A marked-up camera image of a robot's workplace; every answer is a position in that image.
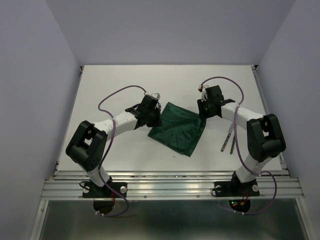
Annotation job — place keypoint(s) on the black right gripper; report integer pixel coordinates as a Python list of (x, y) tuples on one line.
[(202, 114)]

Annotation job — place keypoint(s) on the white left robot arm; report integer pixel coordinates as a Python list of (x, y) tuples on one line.
[(87, 145)]

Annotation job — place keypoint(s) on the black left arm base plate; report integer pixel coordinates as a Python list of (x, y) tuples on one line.
[(90, 190)]

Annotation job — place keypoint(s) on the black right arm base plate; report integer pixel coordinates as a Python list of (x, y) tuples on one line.
[(235, 188)]

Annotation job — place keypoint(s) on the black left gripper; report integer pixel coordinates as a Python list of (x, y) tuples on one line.
[(157, 123)]

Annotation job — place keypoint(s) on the steel table knife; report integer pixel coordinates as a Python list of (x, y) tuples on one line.
[(232, 145)]

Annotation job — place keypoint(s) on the dark green cloth napkin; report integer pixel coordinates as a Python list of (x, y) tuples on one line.
[(181, 129)]

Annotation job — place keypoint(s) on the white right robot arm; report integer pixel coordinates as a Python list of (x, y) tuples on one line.
[(265, 139)]

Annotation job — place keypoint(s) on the steel fork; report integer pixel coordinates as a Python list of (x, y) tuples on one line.
[(225, 142)]

